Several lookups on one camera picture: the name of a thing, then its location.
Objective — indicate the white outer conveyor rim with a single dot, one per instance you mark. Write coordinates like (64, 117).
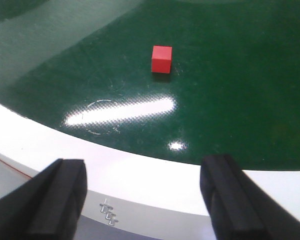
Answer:
(129, 196)

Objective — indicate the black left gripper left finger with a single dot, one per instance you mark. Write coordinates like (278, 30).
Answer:
(48, 206)

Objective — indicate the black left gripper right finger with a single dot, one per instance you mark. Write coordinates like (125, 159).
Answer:
(238, 208)

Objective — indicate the red cube block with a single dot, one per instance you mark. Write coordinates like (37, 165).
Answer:
(161, 59)

